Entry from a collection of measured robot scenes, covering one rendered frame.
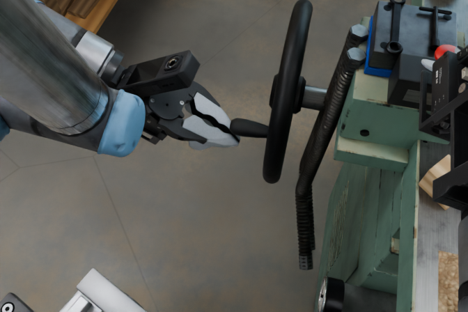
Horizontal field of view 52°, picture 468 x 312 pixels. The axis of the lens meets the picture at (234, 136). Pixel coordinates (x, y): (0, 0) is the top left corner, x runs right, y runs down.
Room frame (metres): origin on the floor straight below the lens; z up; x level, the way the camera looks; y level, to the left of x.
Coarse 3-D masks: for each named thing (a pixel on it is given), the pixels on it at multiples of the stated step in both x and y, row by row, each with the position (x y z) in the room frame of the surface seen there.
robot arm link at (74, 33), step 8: (48, 8) 0.46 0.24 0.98; (48, 16) 0.44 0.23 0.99; (56, 16) 0.45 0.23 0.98; (56, 24) 0.43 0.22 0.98; (64, 24) 0.44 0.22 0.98; (72, 24) 0.44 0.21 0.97; (64, 32) 0.43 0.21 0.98; (72, 32) 0.43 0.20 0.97; (80, 32) 0.43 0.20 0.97; (72, 40) 0.42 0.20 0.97
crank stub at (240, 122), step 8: (232, 120) 0.37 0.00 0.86; (240, 120) 0.36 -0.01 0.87; (248, 120) 0.36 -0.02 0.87; (232, 128) 0.35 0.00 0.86; (240, 128) 0.35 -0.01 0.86; (248, 128) 0.35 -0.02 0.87; (256, 128) 0.35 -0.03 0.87; (264, 128) 0.35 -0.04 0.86; (248, 136) 0.35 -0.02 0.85; (256, 136) 0.34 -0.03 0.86; (264, 136) 0.34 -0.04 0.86
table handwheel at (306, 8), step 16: (304, 0) 0.53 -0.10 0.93; (304, 16) 0.48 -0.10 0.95; (288, 32) 0.45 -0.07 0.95; (304, 32) 0.45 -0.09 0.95; (288, 48) 0.42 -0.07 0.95; (304, 48) 0.43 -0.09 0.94; (288, 64) 0.40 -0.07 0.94; (288, 80) 0.38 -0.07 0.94; (304, 80) 0.46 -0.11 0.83; (272, 96) 0.43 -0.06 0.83; (288, 96) 0.36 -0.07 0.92; (304, 96) 0.44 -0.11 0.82; (320, 96) 0.43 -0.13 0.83; (272, 112) 0.35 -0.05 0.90; (288, 112) 0.35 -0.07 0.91; (272, 128) 0.34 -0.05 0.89; (288, 128) 0.34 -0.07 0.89; (272, 144) 0.32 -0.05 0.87; (272, 160) 0.31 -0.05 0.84; (272, 176) 0.31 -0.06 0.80
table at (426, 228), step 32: (416, 0) 0.59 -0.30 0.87; (448, 0) 0.56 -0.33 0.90; (352, 160) 0.31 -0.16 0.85; (384, 160) 0.30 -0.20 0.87; (416, 160) 0.28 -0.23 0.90; (416, 192) 0.24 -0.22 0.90; (416, 224) 0.20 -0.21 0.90; (448, 224) 0.20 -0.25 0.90; (416, 256) 0.16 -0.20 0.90; (416, 288) 0.13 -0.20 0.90
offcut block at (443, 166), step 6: (450, 156) 0.27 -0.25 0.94; (438, 162) 0.26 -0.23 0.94; (444, 162) 0.26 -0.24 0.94; (450, 162) 0.26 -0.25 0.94; (432, 168) 0.25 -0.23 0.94; (438, 168) 0.25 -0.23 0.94; (444, 168) 0.25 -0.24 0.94; (450, 168) 0.25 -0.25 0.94; (426, 174) 0.25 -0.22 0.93; (432, 174) 0.25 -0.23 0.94; (438, 174) 0.24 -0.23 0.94; (426, 180) 0.25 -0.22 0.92; (420, 186) 0.25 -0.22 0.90; (426, 186) 0.24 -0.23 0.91
